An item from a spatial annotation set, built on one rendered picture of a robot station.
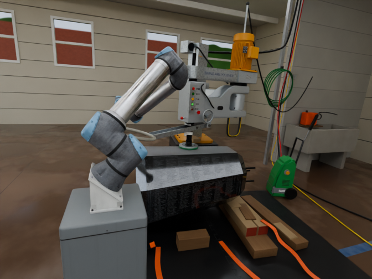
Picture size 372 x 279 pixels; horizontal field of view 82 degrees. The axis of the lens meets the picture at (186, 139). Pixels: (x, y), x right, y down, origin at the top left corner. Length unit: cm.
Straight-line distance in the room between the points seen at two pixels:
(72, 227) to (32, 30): 773
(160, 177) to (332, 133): 372
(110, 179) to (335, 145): 453
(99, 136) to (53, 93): 728
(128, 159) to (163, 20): 773
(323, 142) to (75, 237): 440
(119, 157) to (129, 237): 40
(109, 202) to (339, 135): 456
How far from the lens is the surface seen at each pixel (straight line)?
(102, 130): 111
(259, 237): 242
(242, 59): 267
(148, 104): 160
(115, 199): 120
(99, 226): 116
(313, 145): 466
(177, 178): 205
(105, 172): 117
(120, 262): 130
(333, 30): 564
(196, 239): 220
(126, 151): 114
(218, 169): 222
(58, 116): 841
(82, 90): 821
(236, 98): 265
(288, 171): 336
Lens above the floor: 150
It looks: 14 degrees down
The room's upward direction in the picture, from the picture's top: 3 degrees clockwise
